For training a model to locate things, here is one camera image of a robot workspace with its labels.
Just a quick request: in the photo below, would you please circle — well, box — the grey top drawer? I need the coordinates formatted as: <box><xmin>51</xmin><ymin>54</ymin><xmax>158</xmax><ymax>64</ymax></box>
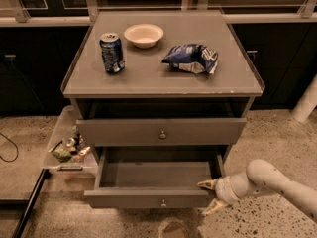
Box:
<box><xmin>76</xmin><ymin>118</ymin><xmax>246</xmax><ymax>147</ymax></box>

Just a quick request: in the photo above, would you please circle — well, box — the black floor rail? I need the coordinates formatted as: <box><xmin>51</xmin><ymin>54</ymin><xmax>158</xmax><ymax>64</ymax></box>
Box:
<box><xmin>12</xmin><ymin>169</ymin><xmax>51</xmax><ymax>238</ymax></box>

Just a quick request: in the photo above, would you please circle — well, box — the green packet in bin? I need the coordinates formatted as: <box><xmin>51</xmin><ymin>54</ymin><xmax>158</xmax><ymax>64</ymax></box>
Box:
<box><xmin>51</xmin><ymin>142</ymin><xmax>72</xmax><ymax>163</ymax></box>

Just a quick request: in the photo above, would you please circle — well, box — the blue chip bag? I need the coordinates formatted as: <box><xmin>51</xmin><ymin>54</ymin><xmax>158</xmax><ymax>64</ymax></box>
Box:
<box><xmin>161</xmin><ymin>44</ymin><xmax>218</xmax><ymax>74</ymax></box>

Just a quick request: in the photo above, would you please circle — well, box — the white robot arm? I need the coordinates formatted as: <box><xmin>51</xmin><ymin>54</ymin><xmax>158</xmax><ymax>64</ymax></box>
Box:
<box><xmin>197</xmin><ymin>159</ymin><xmax>317</xmax><ymax>223</ymax></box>

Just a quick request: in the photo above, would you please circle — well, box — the black floor cable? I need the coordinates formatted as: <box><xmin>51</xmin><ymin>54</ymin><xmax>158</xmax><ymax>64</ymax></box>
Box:
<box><xmin>0</xmin><ymin>132</ymin><xmax>20</xmax><ymax>163</ymax></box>

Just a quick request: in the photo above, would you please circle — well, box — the blue soda can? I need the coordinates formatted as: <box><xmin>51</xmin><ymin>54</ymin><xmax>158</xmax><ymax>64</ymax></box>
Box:
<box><xmin>99</xmin><ymin>33</ymin><xmax>125</xmax><ymax>73</ymax></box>

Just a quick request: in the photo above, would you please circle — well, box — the white paper bowl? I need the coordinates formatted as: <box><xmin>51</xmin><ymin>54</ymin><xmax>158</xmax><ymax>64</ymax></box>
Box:
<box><xmin>124</xmin><ymin>24</ymin><xmax>164</xmax><ymax>49</ymax></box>

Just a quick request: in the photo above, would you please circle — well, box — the grey drawer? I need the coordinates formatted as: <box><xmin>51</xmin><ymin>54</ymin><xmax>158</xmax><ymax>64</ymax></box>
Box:
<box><xmin>84</xmin><ymin>146</ymin><xmax>223</xmax><ymax>208</ymax></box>
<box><xmin>76</xmin><ymin>118</ymin><xmax>246</xmax><ymax>147</ymax></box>

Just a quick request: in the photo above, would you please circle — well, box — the grey drawer cabinet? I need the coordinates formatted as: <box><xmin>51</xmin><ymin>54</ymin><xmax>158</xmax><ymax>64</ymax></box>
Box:
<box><xmin>63</xmin><ymin>11</ymin><xmax>264</xmax><ymax>157</ymax></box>

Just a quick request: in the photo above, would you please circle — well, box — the white post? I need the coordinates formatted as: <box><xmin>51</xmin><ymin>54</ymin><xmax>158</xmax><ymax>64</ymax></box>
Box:
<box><xmin>291</xmin><ymin>75</ymin><xmax>317</xmax><ymax>122</ymax></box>

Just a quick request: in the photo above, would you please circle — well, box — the clear plastic bin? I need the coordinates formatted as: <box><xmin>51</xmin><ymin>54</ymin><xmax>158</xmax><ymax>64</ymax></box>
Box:
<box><xmin>43</xmin><ymin>105</ymin><xmax>97</xmax><ymax>174</ymax></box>

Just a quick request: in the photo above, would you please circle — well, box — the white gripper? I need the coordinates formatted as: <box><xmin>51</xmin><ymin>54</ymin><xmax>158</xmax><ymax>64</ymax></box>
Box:
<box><xmin>197</xmin><ymin>176</ymin><xmax>240</xmax><ymax>215</ymax></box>

